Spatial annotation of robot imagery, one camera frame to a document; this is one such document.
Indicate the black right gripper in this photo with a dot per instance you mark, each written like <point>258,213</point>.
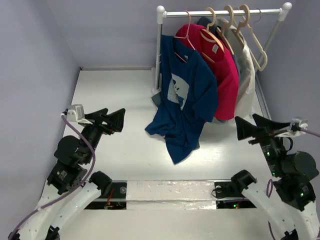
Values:
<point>261,136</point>

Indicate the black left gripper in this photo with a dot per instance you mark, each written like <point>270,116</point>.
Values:
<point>115,120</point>

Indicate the pink wire hanger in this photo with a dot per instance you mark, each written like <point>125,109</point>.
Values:
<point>186,37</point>

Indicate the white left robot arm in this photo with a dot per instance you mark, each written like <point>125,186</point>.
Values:
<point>72,183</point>

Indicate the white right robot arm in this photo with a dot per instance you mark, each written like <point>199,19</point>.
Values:
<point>293,171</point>

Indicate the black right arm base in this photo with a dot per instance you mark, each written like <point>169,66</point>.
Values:
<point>228,197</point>

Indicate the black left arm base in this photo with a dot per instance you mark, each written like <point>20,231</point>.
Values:
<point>115,199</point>

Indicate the white t shirt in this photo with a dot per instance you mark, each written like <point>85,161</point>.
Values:
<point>245,68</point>

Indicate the red t shirt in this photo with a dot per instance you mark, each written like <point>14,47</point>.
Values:
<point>222,66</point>

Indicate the wooden hanger with red shirt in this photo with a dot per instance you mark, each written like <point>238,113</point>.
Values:
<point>207,35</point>

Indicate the wooden hanger with grey shirt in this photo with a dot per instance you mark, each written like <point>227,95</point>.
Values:
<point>224,26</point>

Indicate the wooden hanger with white shirt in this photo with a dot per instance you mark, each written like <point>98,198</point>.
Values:
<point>242,24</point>

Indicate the grey blue t shirt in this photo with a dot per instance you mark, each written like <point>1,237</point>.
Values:
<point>156,98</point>

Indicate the white metal clothes rack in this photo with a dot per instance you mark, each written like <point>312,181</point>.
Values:
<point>261,63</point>

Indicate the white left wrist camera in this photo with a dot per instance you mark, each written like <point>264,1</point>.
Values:
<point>75,113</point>

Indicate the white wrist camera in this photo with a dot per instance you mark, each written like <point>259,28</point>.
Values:
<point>294,129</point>
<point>75,113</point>

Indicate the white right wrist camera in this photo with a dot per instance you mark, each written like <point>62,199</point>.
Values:
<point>294,129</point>

